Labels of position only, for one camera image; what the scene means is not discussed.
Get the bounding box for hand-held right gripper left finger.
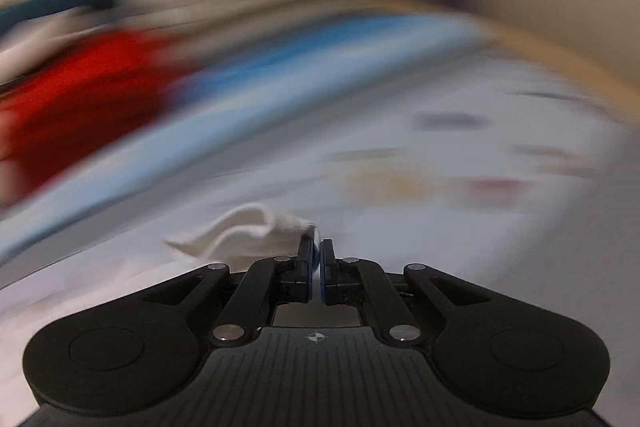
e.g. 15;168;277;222
142;234;317;348

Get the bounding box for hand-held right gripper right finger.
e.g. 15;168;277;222
320;238;495;348

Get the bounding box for white shirt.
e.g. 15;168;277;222
164;202;319;269

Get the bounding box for grey printed play mat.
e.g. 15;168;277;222
0;42;640;427

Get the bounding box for light blue mat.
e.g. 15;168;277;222
0;14;481;265

